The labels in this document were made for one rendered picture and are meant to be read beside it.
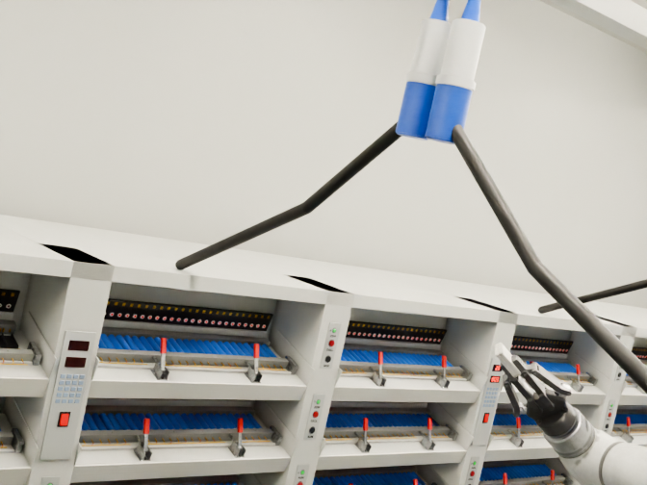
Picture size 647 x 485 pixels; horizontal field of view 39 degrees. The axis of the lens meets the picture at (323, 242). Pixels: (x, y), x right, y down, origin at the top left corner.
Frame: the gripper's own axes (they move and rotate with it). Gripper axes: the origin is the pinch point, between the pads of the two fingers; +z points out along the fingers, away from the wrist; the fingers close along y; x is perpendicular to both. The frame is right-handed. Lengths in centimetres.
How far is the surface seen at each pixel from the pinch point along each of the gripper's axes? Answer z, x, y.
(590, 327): 26.6, 32.1, 26.4
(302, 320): -2, -49, -59
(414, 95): 52, -11, 14
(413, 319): -43, -86, -52
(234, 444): -6, -20, -80
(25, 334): 52, -13, -90
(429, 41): 57, -16, 20
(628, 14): 28, -47, 47
